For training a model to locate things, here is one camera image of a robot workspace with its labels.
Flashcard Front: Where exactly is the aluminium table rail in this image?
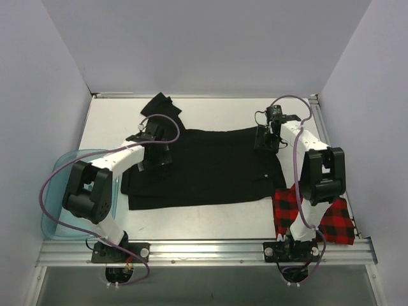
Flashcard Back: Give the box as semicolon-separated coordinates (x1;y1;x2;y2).
309;95;361;239
36;239;377;268
91;92;319;100

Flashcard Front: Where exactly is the back aluminium table rail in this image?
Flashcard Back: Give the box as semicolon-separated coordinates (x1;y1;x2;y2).
91;92;319;100

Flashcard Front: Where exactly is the translucent blue plastic bin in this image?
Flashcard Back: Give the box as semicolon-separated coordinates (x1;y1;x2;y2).
41;148;120;240

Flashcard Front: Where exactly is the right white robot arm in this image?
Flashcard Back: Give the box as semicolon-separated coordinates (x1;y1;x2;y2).
254;105;346;261

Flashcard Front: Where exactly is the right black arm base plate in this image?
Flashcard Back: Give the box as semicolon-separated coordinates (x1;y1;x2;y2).
263;237;320;263

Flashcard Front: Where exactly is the right aluminium table rail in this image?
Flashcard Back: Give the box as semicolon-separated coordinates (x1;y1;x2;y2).
309;95;361;239

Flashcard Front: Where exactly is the front aluminium table rail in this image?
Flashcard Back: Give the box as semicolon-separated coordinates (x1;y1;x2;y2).
36;239;377;268

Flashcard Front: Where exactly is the black long sleeve shirt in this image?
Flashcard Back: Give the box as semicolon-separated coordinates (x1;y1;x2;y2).
120;93;286;210

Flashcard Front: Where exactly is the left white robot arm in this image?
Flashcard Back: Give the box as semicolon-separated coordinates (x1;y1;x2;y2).
62;114;180;262

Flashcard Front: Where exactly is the red black plaid shirt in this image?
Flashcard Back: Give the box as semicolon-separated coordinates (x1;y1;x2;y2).
272;186;355;245

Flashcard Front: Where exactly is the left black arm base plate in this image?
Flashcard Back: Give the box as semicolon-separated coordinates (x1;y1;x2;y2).
91;242;150;264

